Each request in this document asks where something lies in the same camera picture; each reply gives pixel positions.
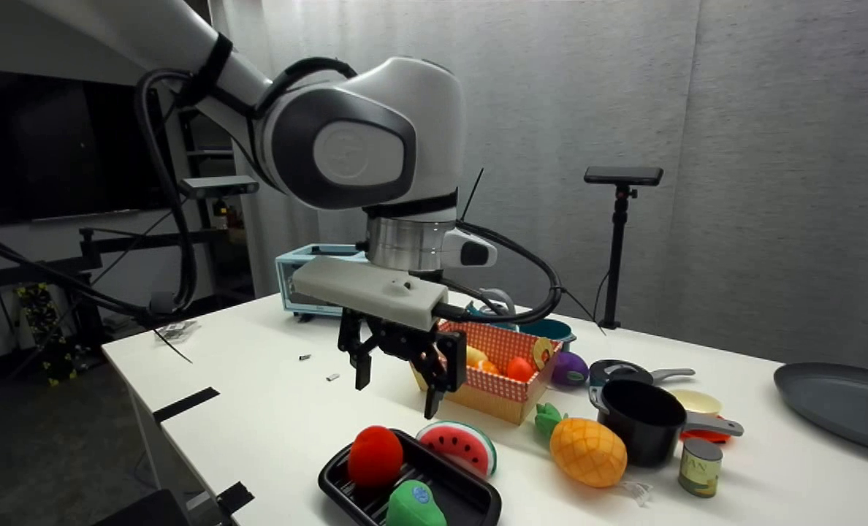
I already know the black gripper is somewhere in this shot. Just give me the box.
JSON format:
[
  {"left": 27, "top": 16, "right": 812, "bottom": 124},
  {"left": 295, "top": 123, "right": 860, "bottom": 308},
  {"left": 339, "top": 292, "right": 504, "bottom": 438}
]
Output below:
[{"left": 337, "top": 307, "right": 472, "bottom": 424}]

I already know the yellow banana toy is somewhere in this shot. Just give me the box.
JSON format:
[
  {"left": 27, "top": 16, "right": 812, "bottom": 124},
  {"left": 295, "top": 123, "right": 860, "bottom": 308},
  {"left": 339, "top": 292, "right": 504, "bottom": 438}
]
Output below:
[{"left": 466, "top": 342, "right": 494, "bottom": 374}]

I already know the red fuzzy fruit toy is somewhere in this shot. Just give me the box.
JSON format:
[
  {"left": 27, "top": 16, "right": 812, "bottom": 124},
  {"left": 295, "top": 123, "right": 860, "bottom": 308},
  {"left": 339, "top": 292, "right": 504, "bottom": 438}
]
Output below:
[{"left": 345, "top": 424, "right": 409, "bottom": 492}]

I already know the watermelon slice toy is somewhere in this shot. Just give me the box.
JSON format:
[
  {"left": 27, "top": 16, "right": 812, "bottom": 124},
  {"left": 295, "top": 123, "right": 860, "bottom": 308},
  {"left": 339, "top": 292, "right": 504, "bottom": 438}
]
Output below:
[{"left": 416, "top": 418, "right": 504, "bottom": 481}]

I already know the orange checkered basket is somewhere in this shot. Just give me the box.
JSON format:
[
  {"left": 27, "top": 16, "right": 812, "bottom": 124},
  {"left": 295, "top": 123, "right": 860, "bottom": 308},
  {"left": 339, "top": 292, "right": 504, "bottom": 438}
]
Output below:
[{"left": 409, "top": 317, "right": 564, "bottom": 427}]

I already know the red tomato toy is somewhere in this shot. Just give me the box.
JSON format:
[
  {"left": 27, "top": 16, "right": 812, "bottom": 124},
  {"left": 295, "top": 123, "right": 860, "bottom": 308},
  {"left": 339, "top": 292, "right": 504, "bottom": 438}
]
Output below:
[{"left": 501, "top": 352, "right": 542, "bottom": 386}]

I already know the green pear toy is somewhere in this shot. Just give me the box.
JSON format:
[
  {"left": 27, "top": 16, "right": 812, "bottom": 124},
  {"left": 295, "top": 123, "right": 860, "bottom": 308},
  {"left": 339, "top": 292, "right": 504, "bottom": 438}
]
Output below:
[{"left": 383, "top": 475, "right": 451, "bottom": 526}]

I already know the yellow round slice toy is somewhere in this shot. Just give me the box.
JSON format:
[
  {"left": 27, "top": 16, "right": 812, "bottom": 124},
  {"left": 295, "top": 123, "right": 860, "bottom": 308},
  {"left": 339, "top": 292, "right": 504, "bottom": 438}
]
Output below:
[{"left": 529, "top": 333, "right": 561, "bottom": 371}]

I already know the small green pepper toy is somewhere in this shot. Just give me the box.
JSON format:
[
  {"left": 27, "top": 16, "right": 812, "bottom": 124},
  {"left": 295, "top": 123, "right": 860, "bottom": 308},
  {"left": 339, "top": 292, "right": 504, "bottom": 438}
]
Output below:
[{"left": 533, "top": 400, "right": 568, "bottom": 450}]

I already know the purple eggplant toy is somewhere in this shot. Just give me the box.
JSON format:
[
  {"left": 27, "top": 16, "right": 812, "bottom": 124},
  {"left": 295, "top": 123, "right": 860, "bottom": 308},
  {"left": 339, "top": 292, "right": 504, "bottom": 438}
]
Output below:
[{"left": 549, "top": 348, "right": 593, "bottom": 393}]

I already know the pineapple toy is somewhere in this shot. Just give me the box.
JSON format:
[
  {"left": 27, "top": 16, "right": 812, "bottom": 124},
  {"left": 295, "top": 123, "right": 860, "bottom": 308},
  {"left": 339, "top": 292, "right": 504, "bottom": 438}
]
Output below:
[{"left": 546, "top": 414, "right": 631, "bottom": 492}]

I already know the dark frying pan toy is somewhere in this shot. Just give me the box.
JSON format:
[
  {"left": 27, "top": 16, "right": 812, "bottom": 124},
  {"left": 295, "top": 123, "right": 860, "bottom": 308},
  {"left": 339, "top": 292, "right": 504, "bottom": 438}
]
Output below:
[{"left": 587, "top": 357, "right": 698, "bottom": 390}]

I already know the red flat toy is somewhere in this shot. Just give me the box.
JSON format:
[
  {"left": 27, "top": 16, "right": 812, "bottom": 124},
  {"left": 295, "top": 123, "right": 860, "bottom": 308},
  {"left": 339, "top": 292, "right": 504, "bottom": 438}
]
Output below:
[{"left": 681, "top": 427, "right": 736, "bottom": 450}]

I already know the light blue toaster oven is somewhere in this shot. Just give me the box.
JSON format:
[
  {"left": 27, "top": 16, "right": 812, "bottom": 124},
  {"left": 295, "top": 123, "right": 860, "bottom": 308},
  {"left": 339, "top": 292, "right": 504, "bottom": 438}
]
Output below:
[{"left": 273, "top": 240, "right": 375, "bottom": 323}]

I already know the black plastic food tray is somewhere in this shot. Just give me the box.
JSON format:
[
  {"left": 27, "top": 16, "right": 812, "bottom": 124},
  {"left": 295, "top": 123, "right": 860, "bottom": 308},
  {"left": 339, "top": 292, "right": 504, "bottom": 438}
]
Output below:
[{"left": 317, "top": 427, "right": 507, "bottom": 526}]

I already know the teal cup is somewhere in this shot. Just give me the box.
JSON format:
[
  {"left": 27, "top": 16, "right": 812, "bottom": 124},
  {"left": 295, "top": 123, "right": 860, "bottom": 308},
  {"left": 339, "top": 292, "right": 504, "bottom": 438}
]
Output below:
[{"left": 517, "top": 314, "right": 580, "bottom": 349}]

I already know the black tape strip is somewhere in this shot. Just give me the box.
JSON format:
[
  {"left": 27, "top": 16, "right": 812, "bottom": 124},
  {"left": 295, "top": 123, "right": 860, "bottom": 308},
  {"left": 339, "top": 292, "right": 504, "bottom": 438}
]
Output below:
[
  {"left": 216, "top": 479, "right": 257, "bottom": 519},
  {"left": 150, "top": 383, "right": 222, "bottom": 424}
]

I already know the clear plastic scrap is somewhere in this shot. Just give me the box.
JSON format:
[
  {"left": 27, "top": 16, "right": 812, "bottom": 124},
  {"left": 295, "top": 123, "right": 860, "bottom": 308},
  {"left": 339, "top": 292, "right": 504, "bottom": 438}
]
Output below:
[{"left": 152, "top": 314, "right": 201, "bottom": 348}]

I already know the black pot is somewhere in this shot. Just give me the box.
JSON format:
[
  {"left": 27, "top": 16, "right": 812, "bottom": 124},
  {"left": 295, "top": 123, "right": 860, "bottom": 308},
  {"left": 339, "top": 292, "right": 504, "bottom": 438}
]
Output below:
[{"left": 591, "top": 377, "right": 748, "bottom": 469}]

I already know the black tripod stand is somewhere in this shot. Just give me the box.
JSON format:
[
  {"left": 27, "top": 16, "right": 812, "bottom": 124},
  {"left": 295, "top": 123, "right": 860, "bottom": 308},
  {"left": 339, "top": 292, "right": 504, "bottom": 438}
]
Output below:
[{"left": 583, "top": 164, "right": 666, "bottom": 333}]

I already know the pale yellow small plate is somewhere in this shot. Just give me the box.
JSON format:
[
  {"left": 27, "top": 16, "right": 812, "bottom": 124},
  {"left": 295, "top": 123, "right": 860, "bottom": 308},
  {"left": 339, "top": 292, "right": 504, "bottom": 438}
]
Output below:
[{"left": 669, "top": 386, "right": 727, "bottom": 418}]

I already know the small tin can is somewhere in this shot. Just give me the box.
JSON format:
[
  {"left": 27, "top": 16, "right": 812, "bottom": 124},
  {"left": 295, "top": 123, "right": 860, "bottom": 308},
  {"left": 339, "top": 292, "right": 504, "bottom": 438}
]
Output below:
[{"left": 675, "top": 435, "right": 727, "bottom": 501}]

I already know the green potted plant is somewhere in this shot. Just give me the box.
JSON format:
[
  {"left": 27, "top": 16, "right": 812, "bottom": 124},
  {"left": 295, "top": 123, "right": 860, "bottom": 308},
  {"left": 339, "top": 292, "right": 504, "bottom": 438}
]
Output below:
[{"left": 10, "top": 279, "right": 83, "bottom": 389}]

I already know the black monitor screen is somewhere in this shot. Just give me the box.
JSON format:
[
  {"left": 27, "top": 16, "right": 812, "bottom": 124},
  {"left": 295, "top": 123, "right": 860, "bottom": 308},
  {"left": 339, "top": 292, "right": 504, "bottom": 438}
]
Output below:
[{"left": 0, "top": 64, "right": 178, "bottom": 229}]

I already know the grey oval plate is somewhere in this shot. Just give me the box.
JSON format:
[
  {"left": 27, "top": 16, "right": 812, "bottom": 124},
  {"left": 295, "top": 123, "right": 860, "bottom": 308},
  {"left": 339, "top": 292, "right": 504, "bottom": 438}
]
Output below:
[{"left": 771, "top": 358, "right": 868, "bottom": 457}]

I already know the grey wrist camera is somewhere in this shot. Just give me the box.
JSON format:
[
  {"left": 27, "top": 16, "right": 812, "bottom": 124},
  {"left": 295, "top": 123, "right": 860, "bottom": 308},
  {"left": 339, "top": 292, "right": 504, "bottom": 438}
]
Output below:
[{"left": 290, "top": 253, "right": 454, "bottom": 336}]

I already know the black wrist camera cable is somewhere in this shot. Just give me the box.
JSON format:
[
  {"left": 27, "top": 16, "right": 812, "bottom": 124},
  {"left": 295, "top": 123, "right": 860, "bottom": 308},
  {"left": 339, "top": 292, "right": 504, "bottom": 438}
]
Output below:
[{"left": 438, "top": 218, "right": 564, "bottom": 326}]

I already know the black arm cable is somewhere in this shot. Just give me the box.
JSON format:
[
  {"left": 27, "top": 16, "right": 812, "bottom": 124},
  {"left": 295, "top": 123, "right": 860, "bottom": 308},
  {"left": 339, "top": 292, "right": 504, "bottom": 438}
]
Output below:
[{"left": 134, "top": 31, "right": 235, "bottom": 320}]

